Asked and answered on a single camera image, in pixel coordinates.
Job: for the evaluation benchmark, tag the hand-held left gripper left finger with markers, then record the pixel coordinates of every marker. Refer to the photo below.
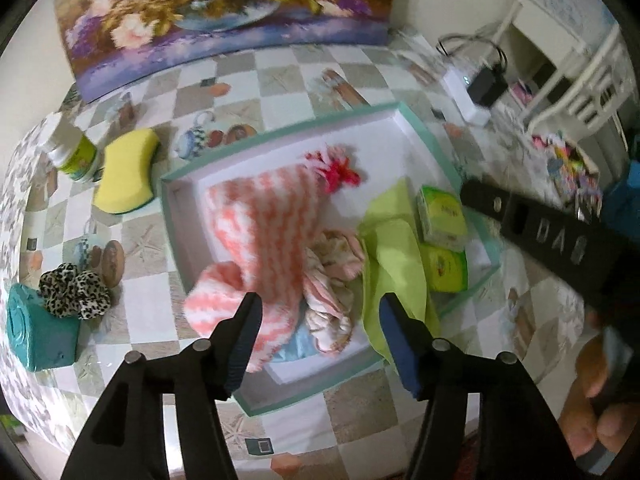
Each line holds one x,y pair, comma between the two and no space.
245,345

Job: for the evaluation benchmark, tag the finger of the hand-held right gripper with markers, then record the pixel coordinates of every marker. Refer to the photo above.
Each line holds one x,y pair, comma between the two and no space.
482,197

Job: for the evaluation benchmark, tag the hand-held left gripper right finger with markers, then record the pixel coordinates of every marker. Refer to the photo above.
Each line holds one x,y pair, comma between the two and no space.
400,350

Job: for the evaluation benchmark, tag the green tissue pack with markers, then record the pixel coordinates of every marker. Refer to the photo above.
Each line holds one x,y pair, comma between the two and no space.
445,267
442,215

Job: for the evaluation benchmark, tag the bundle of blue face masks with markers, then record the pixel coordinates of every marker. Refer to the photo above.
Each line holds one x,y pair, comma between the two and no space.
302,345

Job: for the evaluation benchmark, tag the pink floral fabric piece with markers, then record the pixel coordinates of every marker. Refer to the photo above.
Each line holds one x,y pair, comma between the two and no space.
330,280

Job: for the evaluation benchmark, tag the yellow-green cloth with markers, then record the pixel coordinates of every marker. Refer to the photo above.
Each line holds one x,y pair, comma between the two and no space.
390,250

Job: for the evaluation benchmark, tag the teal-edged white tray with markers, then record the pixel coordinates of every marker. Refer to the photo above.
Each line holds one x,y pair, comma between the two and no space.
380,145

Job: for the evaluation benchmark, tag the pink white knitted cloth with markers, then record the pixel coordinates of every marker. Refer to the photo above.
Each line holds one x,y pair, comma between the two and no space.
270,220

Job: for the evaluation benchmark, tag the red pink yarn pompom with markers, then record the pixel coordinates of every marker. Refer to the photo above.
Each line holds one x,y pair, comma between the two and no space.
335,170

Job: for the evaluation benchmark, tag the person's right hand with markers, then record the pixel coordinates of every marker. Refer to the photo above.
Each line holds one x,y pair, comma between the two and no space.
585,410

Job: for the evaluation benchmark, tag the pile of colourful small items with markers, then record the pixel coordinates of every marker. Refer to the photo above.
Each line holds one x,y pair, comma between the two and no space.
565,160

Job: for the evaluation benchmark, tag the white power strip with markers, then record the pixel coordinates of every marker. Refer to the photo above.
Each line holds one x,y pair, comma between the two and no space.
455,77

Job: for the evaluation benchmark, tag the leopard print scrunchie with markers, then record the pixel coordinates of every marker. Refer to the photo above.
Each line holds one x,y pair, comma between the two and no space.
75,290

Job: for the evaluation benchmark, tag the teal plastic box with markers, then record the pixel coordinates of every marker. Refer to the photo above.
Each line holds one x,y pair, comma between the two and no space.
40,330

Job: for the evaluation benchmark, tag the yellow sponge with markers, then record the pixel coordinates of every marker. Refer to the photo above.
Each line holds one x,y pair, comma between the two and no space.
125,170

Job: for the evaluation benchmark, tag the checkered plastic tablecloth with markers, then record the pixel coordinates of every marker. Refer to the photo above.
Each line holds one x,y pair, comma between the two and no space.
300,75

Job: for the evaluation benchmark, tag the white bottle green label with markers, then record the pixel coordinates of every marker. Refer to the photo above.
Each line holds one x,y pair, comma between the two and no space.
75,155

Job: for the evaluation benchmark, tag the flower painting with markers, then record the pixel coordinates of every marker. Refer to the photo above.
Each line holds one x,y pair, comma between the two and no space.
225,10

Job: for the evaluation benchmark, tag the white furniture frame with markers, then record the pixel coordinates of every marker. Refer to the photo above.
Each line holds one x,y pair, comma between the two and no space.
545,25

